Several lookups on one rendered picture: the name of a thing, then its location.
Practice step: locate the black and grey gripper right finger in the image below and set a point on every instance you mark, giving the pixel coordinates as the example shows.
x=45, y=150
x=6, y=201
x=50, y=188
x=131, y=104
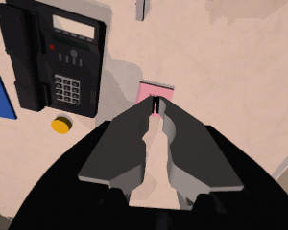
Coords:
x=202, y=160

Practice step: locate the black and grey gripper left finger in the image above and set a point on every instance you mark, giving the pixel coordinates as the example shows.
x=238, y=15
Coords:
x=112, y=155

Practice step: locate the orange short cylinder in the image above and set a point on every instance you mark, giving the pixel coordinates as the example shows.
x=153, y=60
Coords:
x=61, y=125

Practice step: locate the black telephone handset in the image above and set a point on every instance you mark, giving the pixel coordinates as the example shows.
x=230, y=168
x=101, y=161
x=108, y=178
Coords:
x=18, y=28

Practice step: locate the pink sticky note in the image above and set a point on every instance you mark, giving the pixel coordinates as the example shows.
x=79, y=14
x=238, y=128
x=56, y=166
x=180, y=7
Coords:
x=147, y=89

